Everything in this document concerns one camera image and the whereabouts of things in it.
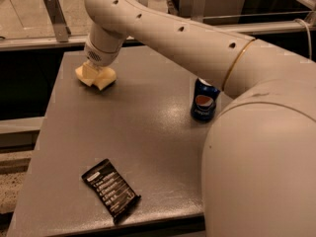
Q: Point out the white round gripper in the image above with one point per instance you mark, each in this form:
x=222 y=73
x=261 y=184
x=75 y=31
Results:
x=100 y=57

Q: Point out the yellow wavy sponge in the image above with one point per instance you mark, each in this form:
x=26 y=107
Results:
x=105 y=78

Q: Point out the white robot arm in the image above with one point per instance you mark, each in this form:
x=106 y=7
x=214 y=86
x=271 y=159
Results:
x=259 y=158

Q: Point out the black rxbar chocolate wrapper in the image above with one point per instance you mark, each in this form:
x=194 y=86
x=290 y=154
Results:
x=111 y=188

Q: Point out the blue pepsi can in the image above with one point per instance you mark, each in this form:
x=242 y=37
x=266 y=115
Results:
x=204 y=101

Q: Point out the left metal rail bracket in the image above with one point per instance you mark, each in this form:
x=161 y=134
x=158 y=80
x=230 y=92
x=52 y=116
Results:
x=60 y=28

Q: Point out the metal rail bracket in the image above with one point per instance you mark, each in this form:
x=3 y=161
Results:
x=60 y=28
x=197 y=10

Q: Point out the horizontal metal rail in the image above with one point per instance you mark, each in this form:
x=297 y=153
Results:
x=247 y=29

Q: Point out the right metal rail bracket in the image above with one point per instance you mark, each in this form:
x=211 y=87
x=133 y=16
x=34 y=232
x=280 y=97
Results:
x=197 y=10

